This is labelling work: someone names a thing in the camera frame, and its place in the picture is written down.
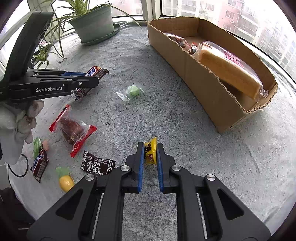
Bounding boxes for yellow green lemon candy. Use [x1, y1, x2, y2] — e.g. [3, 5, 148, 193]
[56, 167, 75, 192]

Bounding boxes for clear bag green candy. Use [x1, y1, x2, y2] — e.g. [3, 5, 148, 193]
[115, 84, 145, 102]

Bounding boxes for black white candy wrapper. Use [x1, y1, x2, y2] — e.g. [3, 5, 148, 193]
[80, 151, 116, 176]

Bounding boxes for red bag dried meat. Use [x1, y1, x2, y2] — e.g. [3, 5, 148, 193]
[49, 104, 97, 158]

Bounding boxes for Snickers bar brown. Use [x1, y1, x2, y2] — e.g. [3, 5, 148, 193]
[31, 147, 49, 183]

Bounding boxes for packaged toast bread loaf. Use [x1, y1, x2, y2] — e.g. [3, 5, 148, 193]
[192, 41, 268, 100]

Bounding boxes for white gloved hand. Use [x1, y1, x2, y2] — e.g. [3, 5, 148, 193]
[1, 99, 44, 165]

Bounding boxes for green plant pot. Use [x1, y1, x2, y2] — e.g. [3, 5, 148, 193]
[69, 6, 114, 42]

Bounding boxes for green pot saucer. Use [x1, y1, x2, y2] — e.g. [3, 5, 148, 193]
[80, 23, 121, 46]

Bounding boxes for spider plant leaves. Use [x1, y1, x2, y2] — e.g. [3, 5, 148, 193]
[31, 1, 140, 69]

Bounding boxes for brown cardboard box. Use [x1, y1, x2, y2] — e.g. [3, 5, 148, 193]
[147, 16, 278, 133]

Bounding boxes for red snack in box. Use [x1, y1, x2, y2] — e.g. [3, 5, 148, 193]
[165, 33, 197, 55]

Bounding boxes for white window frame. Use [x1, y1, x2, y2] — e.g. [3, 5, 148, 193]
[1, 1, 161, 48]

